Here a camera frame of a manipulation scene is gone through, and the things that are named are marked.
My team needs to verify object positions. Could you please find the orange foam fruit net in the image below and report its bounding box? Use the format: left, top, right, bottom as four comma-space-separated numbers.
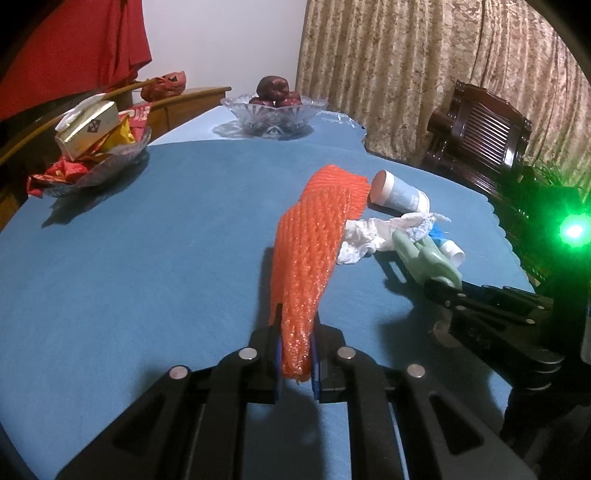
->
269, 164, 371, 384

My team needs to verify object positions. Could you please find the white blue paper cup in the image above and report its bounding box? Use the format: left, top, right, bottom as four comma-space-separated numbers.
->
368, 169, 430, 214

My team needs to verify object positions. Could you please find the gold white carton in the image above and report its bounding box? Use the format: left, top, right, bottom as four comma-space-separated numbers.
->
54, 95, 122, 160

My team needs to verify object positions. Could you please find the white crumpled paper napkin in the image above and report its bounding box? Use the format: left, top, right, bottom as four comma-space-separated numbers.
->
336, 212, 451, 265

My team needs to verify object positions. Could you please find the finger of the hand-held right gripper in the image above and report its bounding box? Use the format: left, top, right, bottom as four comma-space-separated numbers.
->
442, 300, 539, 327
424, 278, 553, 308

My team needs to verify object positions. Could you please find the dark wooden armchair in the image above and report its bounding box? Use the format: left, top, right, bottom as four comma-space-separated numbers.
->
422, 79, 534, 195

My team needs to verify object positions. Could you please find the beige patterned curtain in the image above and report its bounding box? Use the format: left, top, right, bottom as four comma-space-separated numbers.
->
294, 0, 591, 199

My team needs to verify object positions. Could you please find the light blue tablecloth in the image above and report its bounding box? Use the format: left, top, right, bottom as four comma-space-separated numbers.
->
152, 105, 370, 148

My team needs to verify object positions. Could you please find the wooden cabinet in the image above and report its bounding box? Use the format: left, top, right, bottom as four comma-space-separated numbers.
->
0, 80, 232, 232

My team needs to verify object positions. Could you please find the small white blue tube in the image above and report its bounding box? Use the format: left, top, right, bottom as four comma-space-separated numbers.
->
427, 226, 465, 269

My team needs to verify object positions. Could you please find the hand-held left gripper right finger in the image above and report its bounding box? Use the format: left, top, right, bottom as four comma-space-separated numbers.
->
310, 318, 539, 480

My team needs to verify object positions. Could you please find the pile of red snack packets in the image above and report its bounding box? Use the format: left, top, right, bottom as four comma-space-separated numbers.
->
26, 104, 153, 199

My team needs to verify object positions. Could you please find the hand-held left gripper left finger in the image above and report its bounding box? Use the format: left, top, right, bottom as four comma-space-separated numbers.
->
55, 305, 283, 480

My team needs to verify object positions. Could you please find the pile of dark red apples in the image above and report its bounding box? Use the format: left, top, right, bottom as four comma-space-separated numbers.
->
249, 76, 303, 108

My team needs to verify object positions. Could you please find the red gift bag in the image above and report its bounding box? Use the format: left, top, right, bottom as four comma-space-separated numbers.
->
140, 71, 187, 102

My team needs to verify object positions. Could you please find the glass fruit bowl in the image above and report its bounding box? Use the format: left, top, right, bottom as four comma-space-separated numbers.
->
220, 95, 329, 138

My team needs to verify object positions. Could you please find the red cloth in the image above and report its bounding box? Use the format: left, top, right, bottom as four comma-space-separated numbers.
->
0, 0, 153, 123

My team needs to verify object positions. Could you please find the green foam fruit net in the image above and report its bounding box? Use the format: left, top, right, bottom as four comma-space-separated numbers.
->
392, 229, 462, 291

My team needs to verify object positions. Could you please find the glass snack dish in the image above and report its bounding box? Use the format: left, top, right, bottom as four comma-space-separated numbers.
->
44, 127, 152, 198

